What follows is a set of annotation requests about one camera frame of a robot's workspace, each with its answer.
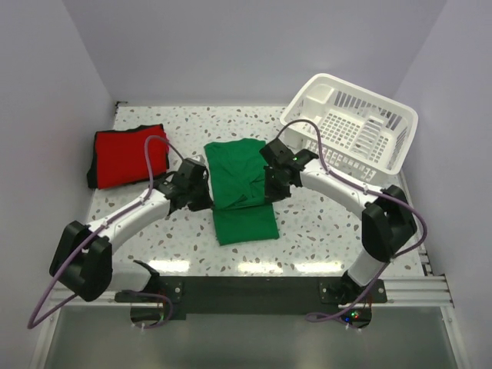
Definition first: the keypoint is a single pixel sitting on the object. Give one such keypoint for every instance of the green t-shirt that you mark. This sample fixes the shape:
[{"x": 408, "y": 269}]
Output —
[{"x": 240, "y": 213}]

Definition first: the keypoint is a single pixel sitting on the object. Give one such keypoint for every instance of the aluminium frame rail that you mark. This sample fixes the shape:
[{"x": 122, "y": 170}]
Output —
[{"x": 427, "y": 291}]

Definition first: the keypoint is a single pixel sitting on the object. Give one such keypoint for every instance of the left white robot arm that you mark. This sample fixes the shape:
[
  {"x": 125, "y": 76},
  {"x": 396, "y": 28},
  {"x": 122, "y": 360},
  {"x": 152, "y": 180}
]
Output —
[{"x": 83, "y": 261}]

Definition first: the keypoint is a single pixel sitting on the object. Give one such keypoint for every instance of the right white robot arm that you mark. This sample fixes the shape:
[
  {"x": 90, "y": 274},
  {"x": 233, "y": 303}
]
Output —
[{"x": 387, "y": 222}]

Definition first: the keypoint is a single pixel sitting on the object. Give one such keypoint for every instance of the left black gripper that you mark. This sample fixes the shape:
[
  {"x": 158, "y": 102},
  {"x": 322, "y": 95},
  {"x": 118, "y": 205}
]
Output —
[{"x": 206, "y": 203}]

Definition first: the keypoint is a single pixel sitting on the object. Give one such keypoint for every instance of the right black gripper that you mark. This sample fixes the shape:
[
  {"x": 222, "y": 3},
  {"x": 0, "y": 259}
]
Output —
[{"x": 270, "y": 194}]

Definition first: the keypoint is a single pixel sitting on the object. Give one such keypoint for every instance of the white plastic basket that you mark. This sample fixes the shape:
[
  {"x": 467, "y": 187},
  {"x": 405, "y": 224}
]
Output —
[{"x": 364, "y": 134}]

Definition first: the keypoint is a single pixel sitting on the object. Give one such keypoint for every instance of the red folded t-shirt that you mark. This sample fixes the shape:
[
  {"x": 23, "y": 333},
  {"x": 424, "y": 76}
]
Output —
[{"x": 128, "y": 153}]

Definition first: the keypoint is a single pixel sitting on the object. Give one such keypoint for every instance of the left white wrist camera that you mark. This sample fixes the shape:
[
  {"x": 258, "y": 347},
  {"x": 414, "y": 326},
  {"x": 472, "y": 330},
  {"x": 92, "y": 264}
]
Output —
[{"x": 200, "y": 158}]

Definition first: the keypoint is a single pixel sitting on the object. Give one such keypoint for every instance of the pink folded t-shirt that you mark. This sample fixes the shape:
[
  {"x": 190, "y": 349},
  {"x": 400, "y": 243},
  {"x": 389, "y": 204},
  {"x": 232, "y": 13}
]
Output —
[{"x": 167, "y": 143}]

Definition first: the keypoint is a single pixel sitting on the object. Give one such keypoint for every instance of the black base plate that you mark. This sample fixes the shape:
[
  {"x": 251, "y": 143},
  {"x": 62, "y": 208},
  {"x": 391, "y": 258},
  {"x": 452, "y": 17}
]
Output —
[{"x": 175, "y": 298}]

